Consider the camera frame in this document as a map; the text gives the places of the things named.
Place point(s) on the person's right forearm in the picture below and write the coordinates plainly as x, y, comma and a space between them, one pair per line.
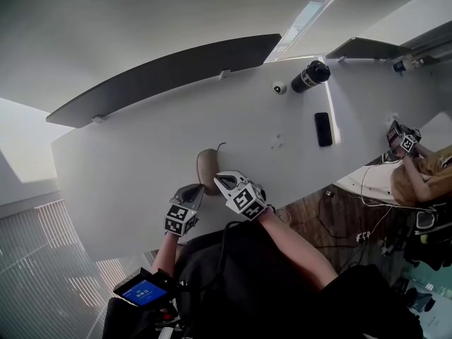
296, 249

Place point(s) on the power strip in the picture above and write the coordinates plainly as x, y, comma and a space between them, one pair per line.
363, 237

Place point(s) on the black smartphone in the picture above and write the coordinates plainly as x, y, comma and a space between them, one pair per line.
323, 129

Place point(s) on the crumpled white tissue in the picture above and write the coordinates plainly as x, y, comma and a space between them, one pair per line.
392, 116

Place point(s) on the black water bottle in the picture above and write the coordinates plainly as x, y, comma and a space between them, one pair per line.
307, 78

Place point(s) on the long dark desk divider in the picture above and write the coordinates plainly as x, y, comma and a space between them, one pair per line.
166, 80

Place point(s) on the white plastic bottle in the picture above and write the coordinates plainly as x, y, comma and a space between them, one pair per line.
406, 65

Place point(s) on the person's left forearm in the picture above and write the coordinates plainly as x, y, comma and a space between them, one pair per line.
167, 254

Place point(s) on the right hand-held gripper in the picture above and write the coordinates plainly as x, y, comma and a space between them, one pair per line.
247, 201

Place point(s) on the window blinds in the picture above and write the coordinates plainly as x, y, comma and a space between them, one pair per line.
42, 277

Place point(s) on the beige clamshell case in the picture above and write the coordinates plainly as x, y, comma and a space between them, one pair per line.
206, 164

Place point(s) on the white round desk grommet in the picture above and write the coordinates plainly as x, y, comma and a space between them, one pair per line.
279, 88

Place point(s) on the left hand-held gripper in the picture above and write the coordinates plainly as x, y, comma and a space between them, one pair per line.
180, 221

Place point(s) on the black and white bag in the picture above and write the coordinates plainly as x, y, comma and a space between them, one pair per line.
431, 235

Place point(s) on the short dark desk divider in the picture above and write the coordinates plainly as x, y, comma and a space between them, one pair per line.
367, 48

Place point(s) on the person's black clothing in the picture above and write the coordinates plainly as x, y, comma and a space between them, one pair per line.
265, 295

